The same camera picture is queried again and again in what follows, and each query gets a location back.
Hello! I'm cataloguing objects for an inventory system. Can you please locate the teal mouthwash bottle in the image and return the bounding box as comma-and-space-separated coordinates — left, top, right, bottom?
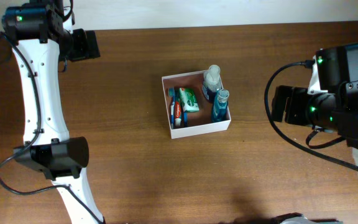
211, 89, 229, 123

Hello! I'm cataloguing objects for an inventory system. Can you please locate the dark blue spray bottle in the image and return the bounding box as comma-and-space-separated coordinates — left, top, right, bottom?
202, 65, 222, 103

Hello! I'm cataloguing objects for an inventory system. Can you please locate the blue white toothbrush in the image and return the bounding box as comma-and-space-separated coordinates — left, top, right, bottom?
168, 88, 175, 129

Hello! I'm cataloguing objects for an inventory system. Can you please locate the green soap box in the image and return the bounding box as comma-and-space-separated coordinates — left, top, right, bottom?
178, 88, 200, 113

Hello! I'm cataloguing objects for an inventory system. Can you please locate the blue disposable razor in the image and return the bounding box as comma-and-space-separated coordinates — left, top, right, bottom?
183, 112, 188, 128

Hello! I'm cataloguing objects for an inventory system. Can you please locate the green Colgate toothpaste tube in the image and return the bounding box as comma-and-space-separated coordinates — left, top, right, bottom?
174, 99, 181, 127

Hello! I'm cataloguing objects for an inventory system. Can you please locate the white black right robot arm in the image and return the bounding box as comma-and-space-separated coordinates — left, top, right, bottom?
264, 43, 358, 172

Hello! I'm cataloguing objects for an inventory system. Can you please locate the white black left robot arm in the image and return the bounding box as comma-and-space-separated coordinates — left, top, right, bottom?
2, 1, 105, 223

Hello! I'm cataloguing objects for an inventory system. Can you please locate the white cardboard box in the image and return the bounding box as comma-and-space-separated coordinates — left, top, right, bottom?
161, 70, 231, 139

